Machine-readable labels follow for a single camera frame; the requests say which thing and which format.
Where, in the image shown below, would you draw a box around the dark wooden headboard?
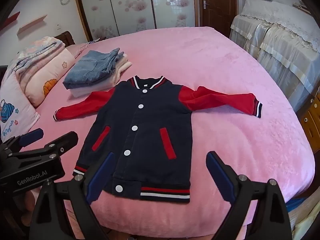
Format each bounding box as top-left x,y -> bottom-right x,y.
54,31 -> 75,47

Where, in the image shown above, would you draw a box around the folded floral quilt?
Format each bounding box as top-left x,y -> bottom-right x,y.
11,36 -> 65,73

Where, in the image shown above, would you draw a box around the folded white garment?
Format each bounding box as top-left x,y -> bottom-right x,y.
69,86 -> 100,98

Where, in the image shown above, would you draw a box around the blue cloth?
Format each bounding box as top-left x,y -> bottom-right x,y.
286,197 -> 307,213

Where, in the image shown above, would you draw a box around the navy and red varsity jacket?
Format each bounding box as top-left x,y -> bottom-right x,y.
53,75 -> 263,204

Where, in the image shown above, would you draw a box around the folded blue jeans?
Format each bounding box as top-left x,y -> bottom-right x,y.
62,49 -> 125,90

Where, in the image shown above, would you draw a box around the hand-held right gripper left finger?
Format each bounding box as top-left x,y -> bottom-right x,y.
29,152 -> 115,240

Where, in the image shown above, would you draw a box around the folded cream fleece garment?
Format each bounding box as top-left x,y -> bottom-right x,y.
75,52 -> 132,93

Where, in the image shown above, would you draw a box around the white cartoon print pillow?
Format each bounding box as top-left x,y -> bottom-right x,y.
0,72 -> 40,143

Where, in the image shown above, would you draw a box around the floral glass door wardrobe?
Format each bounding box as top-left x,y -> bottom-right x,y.
71,0 -> 200,42

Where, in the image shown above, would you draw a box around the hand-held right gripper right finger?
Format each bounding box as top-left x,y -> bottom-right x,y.
205,151 -> 293,240

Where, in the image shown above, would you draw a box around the pink wall shelf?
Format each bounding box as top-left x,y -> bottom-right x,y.
17,14 -> 48,34

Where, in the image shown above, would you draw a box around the brown wooden door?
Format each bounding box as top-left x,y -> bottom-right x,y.
197,0 -> 238,38

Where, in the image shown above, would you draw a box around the red wall shelf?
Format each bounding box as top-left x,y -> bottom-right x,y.
0,12 -> 20,29

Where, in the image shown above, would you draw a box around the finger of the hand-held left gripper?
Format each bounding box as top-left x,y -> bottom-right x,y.
10,131 -> 79,160
0,128 -> 44,155

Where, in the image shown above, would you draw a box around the folded pink cartoon quilt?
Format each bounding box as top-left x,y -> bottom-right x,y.
15,47 -> 77,108

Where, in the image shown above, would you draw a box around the wooden cabinet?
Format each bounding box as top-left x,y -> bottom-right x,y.
299,97 -> 320,153

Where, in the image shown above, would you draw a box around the pink fleece bed blanket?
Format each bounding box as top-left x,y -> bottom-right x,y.
19,26 -> 315,233

